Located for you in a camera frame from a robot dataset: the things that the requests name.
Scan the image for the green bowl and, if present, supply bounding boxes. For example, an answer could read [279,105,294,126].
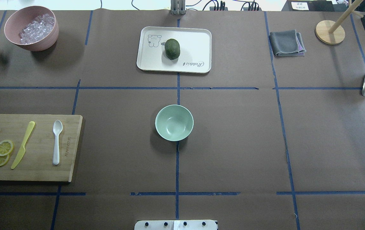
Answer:
[155,104,194,142]

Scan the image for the white plastic spoon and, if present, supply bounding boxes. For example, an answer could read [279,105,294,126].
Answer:
[52,120,63,166]

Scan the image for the white rabbit tray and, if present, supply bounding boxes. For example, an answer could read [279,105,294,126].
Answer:
[136,26,212,74]

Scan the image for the green avocado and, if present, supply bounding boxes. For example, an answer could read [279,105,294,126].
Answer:
[164,38,181,60]

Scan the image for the grey folded cloth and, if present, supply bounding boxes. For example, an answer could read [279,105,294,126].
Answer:
[269,30,306,57]

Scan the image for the bamboo cutting board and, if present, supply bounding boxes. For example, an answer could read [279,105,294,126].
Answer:
[0,114,83,182]

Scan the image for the yellow plastic knife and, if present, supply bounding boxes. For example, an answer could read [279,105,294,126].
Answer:
[10,121,35,169]

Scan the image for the wooden stand with pole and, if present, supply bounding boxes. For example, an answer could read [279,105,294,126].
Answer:
[314,0,363,45]

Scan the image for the grey metal bracket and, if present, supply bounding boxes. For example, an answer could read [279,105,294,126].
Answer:
[170,0,186,15]

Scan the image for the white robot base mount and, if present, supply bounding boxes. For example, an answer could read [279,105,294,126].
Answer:
[134,219,219,230]

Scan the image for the black power strip with cables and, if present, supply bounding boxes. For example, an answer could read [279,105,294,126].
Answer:
[205,0,262,11]

